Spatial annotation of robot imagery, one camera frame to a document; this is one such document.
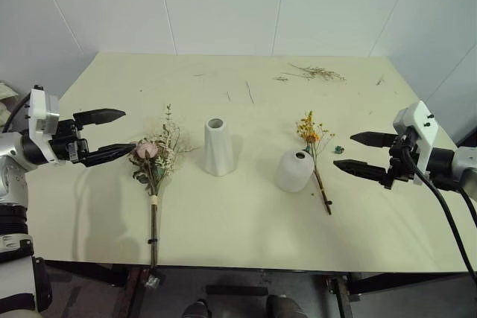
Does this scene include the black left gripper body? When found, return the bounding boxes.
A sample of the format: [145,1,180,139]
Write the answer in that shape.
[49,118,91,167]

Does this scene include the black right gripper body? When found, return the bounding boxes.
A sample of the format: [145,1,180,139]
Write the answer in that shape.
[382,127,421,190]

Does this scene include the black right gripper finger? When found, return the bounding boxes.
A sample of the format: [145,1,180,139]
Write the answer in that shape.
[332,159,391,185]
[350,131,398,148]

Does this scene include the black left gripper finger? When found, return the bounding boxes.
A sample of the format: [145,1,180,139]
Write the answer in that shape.
[80,142,137,168]
[72,108,127,127]

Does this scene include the round white ceramic vase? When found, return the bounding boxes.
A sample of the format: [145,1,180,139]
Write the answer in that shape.
[274,149,314,194]

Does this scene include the tall white ceramic vase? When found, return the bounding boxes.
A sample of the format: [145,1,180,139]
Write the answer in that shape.
[201,117,237,177]

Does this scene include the pink rose dried bouquet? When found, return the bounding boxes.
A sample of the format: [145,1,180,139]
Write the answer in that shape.
[128,103,201,290]

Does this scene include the yellow dried flower sprig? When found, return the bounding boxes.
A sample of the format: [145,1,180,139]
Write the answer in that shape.
[295,110,335,216]

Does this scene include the crumpled pale cloth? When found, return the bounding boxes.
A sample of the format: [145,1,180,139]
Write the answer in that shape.
[0,80,20,127]

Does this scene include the dried twigs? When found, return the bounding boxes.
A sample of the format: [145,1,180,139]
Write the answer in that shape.
[273,63,348,83]

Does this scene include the broad dark rounded shape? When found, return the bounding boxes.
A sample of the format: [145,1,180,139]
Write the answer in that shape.
[265,293,303,318]

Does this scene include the black flat bar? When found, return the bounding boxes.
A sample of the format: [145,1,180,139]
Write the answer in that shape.
[205,284,270,297]

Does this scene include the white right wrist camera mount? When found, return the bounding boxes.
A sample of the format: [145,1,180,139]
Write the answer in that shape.
[392,101,445,186]

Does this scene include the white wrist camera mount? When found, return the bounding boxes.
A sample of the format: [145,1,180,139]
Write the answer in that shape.
[28,86,61,165]
[392,101,445,186]

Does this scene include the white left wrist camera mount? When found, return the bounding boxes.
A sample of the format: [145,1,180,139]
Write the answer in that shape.
[28,86,61,165]

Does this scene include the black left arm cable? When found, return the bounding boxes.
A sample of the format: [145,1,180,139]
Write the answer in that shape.
[2,91,32,131]

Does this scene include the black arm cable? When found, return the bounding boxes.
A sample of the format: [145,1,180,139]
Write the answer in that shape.
[405,145,477,284]
[2,91,32,131]

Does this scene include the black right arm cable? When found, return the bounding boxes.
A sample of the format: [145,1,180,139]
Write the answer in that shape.
[405,145,477,284]

